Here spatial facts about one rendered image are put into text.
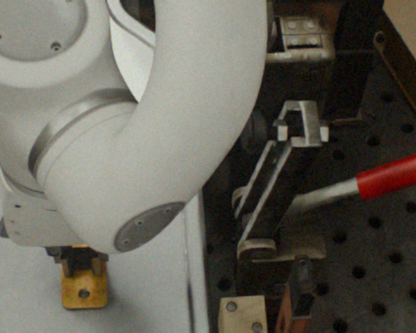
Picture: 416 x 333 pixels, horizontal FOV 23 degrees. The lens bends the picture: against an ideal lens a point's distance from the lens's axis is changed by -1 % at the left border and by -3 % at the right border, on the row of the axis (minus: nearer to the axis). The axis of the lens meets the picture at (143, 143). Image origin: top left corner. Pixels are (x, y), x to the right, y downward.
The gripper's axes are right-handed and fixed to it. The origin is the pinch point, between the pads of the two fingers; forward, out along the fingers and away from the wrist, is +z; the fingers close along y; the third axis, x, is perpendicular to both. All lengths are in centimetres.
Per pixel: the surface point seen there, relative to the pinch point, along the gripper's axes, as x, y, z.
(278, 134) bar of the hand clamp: 0.5, -14.6, -17.9
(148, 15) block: -48, -7, 33
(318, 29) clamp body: -18.0, -21.6, -3.9
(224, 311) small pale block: 7.4, -11.1, -3.5
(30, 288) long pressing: 2.0, 4.5, 3.0
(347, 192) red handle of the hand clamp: 0.3, -20.7, -8.4
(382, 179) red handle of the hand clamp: 0.5, -23.1, -10.3
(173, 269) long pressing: 0.9, -7.5, 3.0
